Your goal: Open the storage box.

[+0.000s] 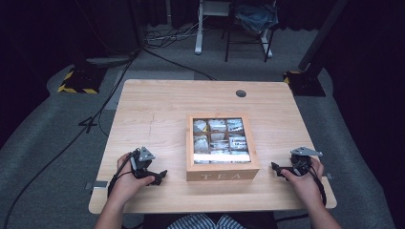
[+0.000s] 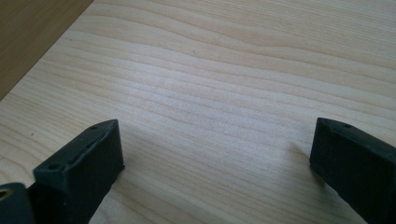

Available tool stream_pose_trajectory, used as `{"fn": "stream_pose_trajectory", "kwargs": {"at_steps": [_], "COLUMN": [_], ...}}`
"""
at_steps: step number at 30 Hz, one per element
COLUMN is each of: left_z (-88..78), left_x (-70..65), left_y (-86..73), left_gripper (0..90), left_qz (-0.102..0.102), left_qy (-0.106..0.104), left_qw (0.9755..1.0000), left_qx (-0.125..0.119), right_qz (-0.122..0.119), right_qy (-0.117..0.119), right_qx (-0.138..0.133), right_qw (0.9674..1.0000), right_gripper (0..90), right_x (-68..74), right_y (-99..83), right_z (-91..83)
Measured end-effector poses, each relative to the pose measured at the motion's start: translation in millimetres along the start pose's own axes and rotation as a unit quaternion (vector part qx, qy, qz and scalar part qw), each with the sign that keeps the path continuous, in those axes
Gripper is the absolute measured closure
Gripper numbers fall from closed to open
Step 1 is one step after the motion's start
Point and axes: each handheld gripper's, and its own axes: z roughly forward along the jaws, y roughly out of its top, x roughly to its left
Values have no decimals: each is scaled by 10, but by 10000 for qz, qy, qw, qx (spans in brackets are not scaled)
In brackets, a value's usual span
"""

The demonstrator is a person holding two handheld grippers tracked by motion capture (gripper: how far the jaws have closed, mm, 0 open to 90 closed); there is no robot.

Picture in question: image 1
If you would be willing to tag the person's striped clothing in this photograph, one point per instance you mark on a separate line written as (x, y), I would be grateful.
(203, 222)

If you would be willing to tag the small grey tape piece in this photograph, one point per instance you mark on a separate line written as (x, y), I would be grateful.
(329, 176)

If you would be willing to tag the grey tape strip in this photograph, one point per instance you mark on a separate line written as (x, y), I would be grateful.
(98, 184)

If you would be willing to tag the white desk frame leg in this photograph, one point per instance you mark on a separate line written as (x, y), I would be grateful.
(199, 28)

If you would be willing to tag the group of tea bags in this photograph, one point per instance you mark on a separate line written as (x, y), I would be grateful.
(219, 140)

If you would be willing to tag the wooden tea box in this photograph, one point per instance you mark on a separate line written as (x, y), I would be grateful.
(221, 174)

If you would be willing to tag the striped-edge black stand base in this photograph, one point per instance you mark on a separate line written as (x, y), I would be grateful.
(81, 79)

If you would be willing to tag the blue cloth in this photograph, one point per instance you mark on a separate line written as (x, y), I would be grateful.
(256, 17)

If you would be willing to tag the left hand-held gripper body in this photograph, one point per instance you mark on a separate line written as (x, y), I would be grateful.
(142, 160)

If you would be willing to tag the person's right hand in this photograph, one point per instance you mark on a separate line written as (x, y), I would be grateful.
(304, 186)

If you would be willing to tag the black slanted pole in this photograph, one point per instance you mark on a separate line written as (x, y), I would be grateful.
(321, 35)

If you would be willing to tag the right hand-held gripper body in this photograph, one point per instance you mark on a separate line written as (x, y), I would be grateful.
(302, 157)

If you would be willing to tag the person's left hand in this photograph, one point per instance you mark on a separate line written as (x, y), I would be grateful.
(129, 186)

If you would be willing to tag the black metal chair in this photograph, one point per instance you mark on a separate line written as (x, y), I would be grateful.
(246, 41)

